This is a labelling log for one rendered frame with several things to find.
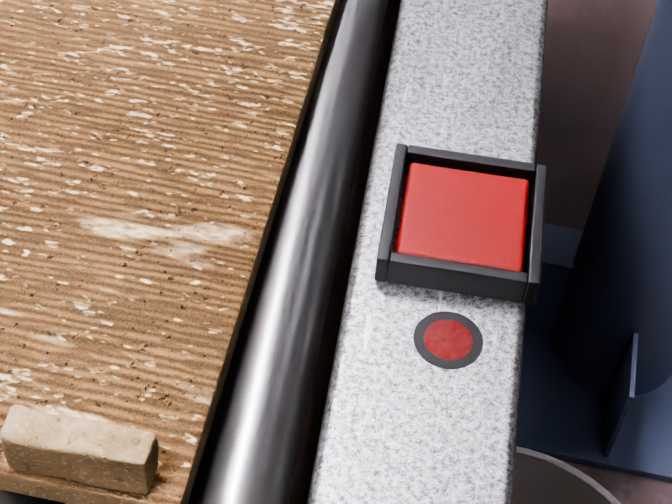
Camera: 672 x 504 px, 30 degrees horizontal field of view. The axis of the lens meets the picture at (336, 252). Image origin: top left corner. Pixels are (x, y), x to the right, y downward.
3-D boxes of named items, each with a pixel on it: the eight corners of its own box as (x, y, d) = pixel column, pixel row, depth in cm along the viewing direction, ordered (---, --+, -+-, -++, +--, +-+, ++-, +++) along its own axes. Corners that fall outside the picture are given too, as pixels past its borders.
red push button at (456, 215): (525, 196, 63) (530, 177, 62) (518, 290, 59) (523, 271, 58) (407, 178, 63) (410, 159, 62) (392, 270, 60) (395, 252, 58)
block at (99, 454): (162, 463, 50) (158, 427, 48) (149, 503, 49) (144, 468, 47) (20, 434, 51) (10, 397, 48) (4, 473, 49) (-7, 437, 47)
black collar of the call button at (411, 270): (542, 187, 63) (548, 164, 62) (534, 306, 59) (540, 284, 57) (393, 165, 64) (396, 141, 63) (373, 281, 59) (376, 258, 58)
